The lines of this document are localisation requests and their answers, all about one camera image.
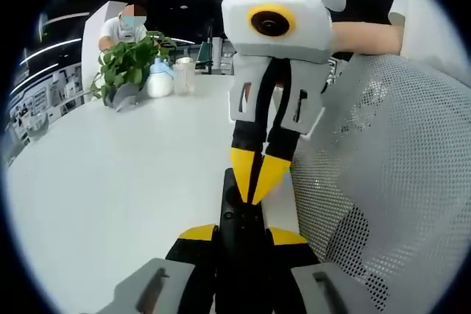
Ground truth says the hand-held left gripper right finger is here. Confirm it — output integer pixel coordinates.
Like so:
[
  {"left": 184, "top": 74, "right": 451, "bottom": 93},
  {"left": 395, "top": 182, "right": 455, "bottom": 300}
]
[{"left": 264, "top": 227, "right": 375, "bottom": 314}]

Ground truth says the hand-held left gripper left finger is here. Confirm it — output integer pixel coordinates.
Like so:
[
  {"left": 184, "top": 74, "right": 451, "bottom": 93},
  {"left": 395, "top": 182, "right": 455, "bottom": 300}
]
[{"left": 93, "top": 224, "right": 220, "bottom": 314}]

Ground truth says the black remote control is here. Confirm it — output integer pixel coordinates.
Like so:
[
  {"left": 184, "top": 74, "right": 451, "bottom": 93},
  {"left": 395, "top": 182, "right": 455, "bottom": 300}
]
[{"left": 215, "top": 167, "right": 276, "bottom": 314}]

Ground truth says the dark green office chair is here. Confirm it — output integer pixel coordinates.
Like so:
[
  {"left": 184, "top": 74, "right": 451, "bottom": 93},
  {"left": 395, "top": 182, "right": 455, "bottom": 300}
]
[{"left": 194, "top": 37, "right": 224, "bottom": 75}]

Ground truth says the clear plastic container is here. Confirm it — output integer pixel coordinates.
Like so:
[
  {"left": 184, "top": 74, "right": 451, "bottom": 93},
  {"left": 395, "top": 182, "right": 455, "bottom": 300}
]
[{"left": 172, "top": 57, "right": 197, "bottom": 96}]

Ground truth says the white spray bottle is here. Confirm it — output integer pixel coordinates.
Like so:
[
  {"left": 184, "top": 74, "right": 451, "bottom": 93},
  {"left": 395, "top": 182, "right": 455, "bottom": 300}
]
[{"left": 146, "top": 57, "right": 175, "bottom": 99}]

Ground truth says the grey plant pot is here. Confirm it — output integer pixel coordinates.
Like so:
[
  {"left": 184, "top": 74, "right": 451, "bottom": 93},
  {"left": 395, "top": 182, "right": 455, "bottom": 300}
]
[{"left": 109, "top": 83, "right": 144, "bottom": 112}]

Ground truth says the grey mesh office chair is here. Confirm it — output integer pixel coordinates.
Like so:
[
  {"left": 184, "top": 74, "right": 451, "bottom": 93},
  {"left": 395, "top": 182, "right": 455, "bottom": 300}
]
[{"left": 289, "top": 51, "right": 471, "bottom": 314}]

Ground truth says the green leafy plant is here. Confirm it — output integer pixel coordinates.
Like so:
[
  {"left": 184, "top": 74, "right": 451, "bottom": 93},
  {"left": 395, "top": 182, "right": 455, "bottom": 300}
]
[{"left": 89, "top": 30, "right": 178, "bottom": 108}]

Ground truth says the person's white shirt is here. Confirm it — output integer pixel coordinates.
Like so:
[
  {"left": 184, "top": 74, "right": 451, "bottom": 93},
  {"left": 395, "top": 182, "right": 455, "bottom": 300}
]
[{"left": 387, "top": 0, "right": 471, "bottom": 79}]

